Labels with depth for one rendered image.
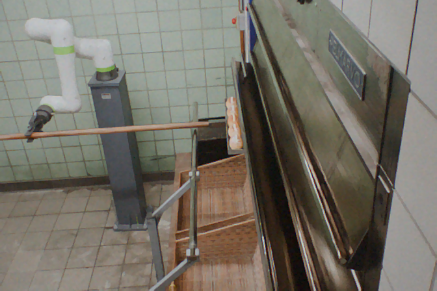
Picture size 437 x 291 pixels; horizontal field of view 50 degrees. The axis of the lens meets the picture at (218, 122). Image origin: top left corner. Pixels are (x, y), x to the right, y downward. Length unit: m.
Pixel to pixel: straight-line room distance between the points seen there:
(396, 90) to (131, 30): 2.94
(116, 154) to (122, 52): 0.78
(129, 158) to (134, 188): 0.26
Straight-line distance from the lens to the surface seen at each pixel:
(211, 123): 2.37
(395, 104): 0.68
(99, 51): 2.99
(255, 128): 1.90
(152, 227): 2.24
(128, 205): 3.53
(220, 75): 3.58
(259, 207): 1.43
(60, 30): 2.67
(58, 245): 3.70
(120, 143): 3.23
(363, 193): 0.89
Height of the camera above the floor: 2.35
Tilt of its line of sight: 29 degrees down
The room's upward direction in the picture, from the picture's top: 4 degrees counter-clockwise
